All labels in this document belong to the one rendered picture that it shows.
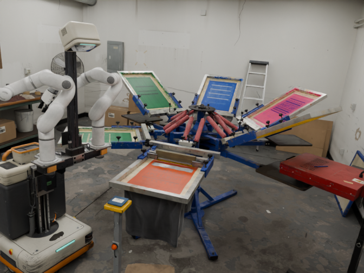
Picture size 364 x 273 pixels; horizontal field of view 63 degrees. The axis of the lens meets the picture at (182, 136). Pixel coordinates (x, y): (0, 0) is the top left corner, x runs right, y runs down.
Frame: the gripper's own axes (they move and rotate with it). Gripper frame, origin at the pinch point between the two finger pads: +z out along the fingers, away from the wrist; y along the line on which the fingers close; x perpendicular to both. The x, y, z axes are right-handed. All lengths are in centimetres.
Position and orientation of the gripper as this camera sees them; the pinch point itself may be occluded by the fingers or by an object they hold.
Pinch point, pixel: (42, 108)
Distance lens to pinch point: 248.9
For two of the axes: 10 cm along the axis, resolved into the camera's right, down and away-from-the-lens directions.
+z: -5.7, 8.0, 1.8
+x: -4.3, -1.0, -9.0
